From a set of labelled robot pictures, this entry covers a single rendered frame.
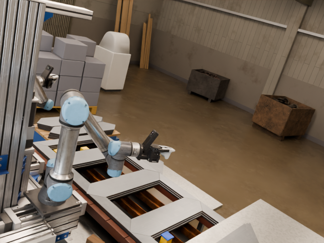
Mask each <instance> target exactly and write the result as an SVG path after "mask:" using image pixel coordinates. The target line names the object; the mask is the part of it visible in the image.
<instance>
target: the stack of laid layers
mask: <svg viewBox="0 0 324 243"><path fill-rule="evenodd" d="M92 143H94V142H93V140H85V141H78V142H77V146H80V145H86V144H92ZM33 147H34V148H35V149H36V150H37V151H38V152H39V153H40V154H41V155H42V156H43V157H44V158H46V159H47V160H50V158H48V157H47V156H46V155H45V154H44V153H43V152H42V151H41V150H40V149H39V148H37V147H36V146H35V145H34V144H33ZM48 147H49V148H51V149H52V150H53V149H57V147H58V145H51V146H48ZM125 160H126V161H127V162H128V163H130V164H131V165H132V166H133V167H135V168H136V169H138V170H143V169H144V168H142V167H141V166H140V165H138V164H137V163H135V162H134V161H132V160H131V159H130V158H128V157H127V156H126V157H125ZM106 162H107V161H106V159H101V160H96V161H91V162H85V163H80V164H76V165H73V166H72V168H73V169H80V168H84V167H88V166H93V165H97V164H102V163H106ZM72 183H73V184H74V185H75V186H76V187H77V188H78V189H79V190H80V191H81V192H82V193H83V194H85V195H86V196H87V197H88V198H89V199H90V200H91V201H92V202H93V203H94V204H95V205H96V206H98V207H99V208H100V209H101V210H102V211H103V212H104V213H105V214H106V215H107V216H108V217H109V218H110V219H112V220H113V221H114V222H115V223H116V224H117V225H118V226H119V227H120V228H121V229H122V230H124V231H125V232H126V233H127V234H128V235H129V236H130V237H131V238H132V239H133V240H134V241H135V242H137V243H141V242H140V240H138V239H137V238H136V237H135V236H134V235H133V234H132V233H131V232H130V231H129V230H127V229H126V228H125V227H124V226H123V225H122V224H121V223H120V222H119V221H118V220H116V219H115V218H114V217H113V216H112V215H111V214H110V213H109V212H108V211H107V210H106V209H104V208H103V207H102V206H101V205H100V204H99V203H98V202H97V201H96V200H95V199H93V198H92V197H91V196H90V195H89V194H87V192H86V191H85V190H84V189H82V188H81V187H80V186H79V185H78V184H77V183H76V182H75V181H74V180H73V182H72ZM156 185H160V186H161V187H162V188H164V189H165V190H166V191H168V192H169V193H171V194H172V195H173V196H175V197H176V198H177V199H182V198H184V197H182V196H181V195H180V194H178V193H177V192H176V191H174V190H173V189H171V188H170V187H169V186H167V185H166V184H164V183H163V182H161V181H160V179H159V180H158V181H155V182H151V183H148V184H145V185H142V186H139V187H136V188H133V189H130V190H126V191H123V192H120V193H117V194H114V195H111V196H107V198H108V199H109V200H110V201H112V200H114V199H117V198H120V197H123V196H126V195H129V194H132V193H135V192H138V191H141V190H144V189H148V188H151V187H153V186H156ZM201 216H202V217H203V218H204V219H206V220H207V221H209V222H210V223H211V224H213V225H216V224H218V222H217V221H216V220H214V219H213V218H211V217H210V216H209V215H208V214H206V213H205V212H203V211H200V212H198V213H196V214H194V215H192V216H190V217H188V218H186V219H184V220H182V221H180V222H178V223H176V224H174V225H172V226H170V227H168V228H166V229H164V230H162V231H160V232H158V233H156V234H154V235H152V236H151V237H152V238H153V239H157V238H159V237H161V234H162V233H164V232H166V231H168V232H171V231H173V230H175V229H177V228H179V227H181V226H183V225H185V224H187V223H189V222H191V221H193V220H195V219H197V218H199V217H201Z"/></svg>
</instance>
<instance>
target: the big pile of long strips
mask: <svg viewBox="0 0 324 243"><path fill-rule="evenodd" d="M93 116H94V118H95V119H96V121H97V122H98V124H99V125H100V127H101V128H102V130H103V131H104V132H105V134H106V135H111V134H113V131H114V129H115V124H111V123H107V122H103V117H99V116H95V115H93ZM37 126H38V129H42V130H46V131H50V132H49V135H48V137H47V138H50V139H59V136H60V131H61V124H60V123H59V117H50V118H41V119H40V120H39V121H38V122H37ZM83 135H88V134H87V132H86V131H85V129H84V128H83V127H82V128H81V129H80V132H79V136H83Z"/></svg>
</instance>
